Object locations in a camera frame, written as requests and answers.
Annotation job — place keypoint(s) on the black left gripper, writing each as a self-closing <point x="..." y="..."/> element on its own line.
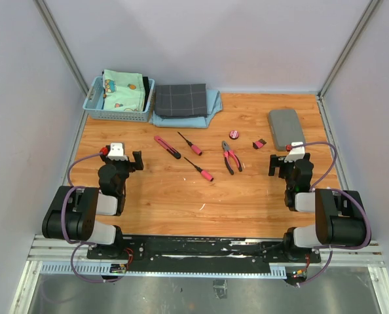
<point x="128" y="163"/>

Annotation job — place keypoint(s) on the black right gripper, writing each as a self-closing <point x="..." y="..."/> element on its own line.
<point x="276" y="161"/>

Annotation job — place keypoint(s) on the grey plastic tool case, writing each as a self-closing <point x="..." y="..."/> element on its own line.
<point x="285" y="128"/>

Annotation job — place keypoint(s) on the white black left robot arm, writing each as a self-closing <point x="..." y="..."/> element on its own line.
<point x="73" y="211"/>

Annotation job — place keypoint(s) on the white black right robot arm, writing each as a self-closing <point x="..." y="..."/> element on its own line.
<point x="340" y="219"/>

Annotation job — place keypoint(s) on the pink hex key set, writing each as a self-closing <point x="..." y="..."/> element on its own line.
<point x="259" y="144"/>

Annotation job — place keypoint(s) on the pink utility knife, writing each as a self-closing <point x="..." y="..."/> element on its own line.
<point x="167" y="147"/>

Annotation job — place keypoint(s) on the pink black pliers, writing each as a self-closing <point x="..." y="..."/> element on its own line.
<point x="230" y="155"/>

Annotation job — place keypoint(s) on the pink screwdriver upper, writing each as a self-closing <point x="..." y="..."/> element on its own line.
<point x="194" y="148"/>

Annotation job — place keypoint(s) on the pink screwdriver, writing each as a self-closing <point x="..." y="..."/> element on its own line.
<point x="194" y="148"/>
<point x="203" y="172"/>

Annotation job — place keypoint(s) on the blue plastic basket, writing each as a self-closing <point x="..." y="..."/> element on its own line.
<point x="93" y="105"/>

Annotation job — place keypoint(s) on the pink screwdriver lower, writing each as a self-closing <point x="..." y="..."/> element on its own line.
<point x="203" y="172"/>

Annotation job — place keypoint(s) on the mint patterned cloth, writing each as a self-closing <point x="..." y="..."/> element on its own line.
<point x="123" y="91"/>

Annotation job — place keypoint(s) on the dark grey checked cloth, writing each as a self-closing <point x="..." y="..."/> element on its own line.
<point x="181" y="101"/>

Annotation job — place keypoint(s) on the black cloth in basket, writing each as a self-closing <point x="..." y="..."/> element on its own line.
<point x="147" y="90"/>

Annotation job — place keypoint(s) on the light blue folded cloth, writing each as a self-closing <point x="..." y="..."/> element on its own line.
<point x="214" y="105"/>

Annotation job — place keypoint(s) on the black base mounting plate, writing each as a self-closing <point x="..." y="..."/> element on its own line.
<point x="202" y="255"/>

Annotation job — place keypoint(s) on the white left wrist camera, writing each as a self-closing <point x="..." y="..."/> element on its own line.
<point x="116" y="152"/>

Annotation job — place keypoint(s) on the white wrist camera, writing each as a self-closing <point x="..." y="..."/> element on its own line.
<point x="296" y="151"/>
<point x="116" y="152"/>

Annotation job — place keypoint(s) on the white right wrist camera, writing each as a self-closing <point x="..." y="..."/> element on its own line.
<point x="296" y="151"/>

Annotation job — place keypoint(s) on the aluminium frame rail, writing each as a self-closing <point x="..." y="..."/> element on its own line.
<point x="50" y="250"/>

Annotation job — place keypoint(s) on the blue slotted cable duct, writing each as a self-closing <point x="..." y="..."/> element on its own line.
<point x="104" y="268"/>

